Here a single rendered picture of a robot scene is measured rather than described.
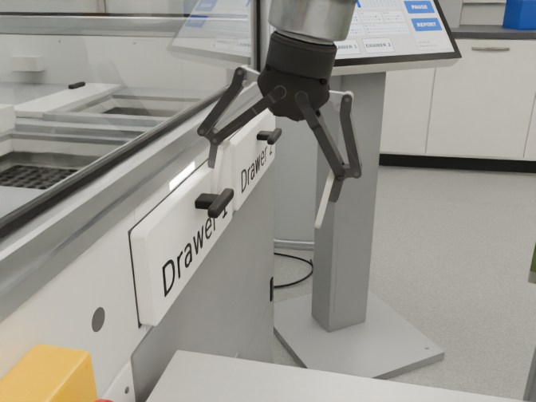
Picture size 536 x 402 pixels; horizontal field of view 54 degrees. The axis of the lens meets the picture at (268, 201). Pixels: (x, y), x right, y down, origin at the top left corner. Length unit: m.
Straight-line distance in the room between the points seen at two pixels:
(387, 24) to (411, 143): 2.14
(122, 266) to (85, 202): 0.10
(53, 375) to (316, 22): 0.39
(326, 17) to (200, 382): 0.40
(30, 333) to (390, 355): 1.52
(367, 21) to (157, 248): 1.11
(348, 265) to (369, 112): 0.51
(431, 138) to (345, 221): 2.03
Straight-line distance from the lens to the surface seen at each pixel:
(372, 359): 1.80
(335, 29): 0.57
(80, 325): 0.47
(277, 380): 0.59
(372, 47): 1.49
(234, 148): 0.80
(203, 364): 0.61
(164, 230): 0.56
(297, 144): 2.32
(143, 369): 0.61
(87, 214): 0.45
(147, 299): 0.56
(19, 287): 0.39
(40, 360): 0.40
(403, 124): 3.61
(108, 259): 0.50
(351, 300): 1.86
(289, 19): 0.56
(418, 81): 3.56
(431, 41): 1.62
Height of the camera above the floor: 1.15
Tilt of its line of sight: 22 degrees down
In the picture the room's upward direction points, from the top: straight up
